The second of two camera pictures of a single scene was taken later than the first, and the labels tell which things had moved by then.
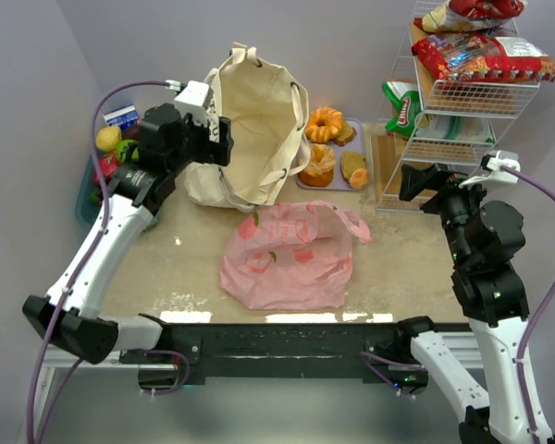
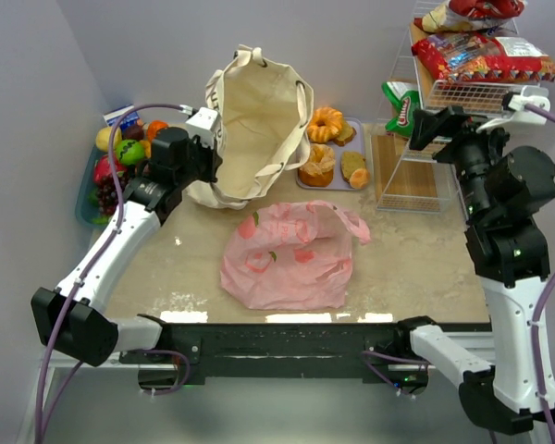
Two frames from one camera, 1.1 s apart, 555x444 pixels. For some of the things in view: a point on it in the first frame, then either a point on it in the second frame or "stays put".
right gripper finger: x=413 y=180 -> x=427 y=125
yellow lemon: x=108 y=138 stays put
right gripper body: x=434 y=186 -> x=444 y=134
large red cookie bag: x=480 y=57 stays put
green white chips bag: x=406 y=97 stays put
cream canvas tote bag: x=268 y=118 stays put
